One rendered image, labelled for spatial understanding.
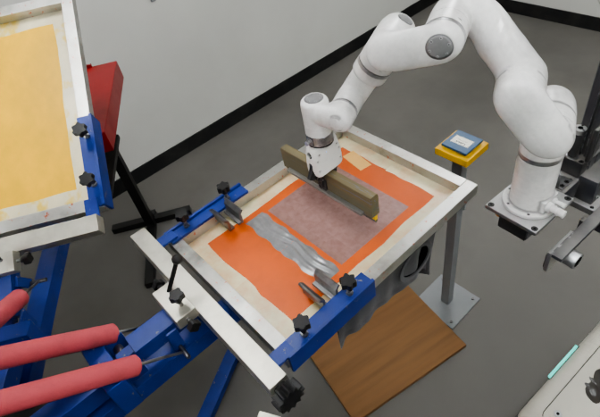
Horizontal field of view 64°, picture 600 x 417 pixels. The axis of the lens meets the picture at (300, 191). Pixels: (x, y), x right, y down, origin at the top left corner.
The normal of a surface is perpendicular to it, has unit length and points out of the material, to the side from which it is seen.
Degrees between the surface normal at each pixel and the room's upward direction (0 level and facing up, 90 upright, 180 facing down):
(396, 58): 93
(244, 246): 0
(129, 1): 90
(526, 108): 83
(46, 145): 32
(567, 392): 0
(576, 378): 0
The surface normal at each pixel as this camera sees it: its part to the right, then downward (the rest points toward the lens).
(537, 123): -0.31, 0.62
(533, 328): -0.15, -0.73
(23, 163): -0.02, -0.27
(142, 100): 0.66, 0.43
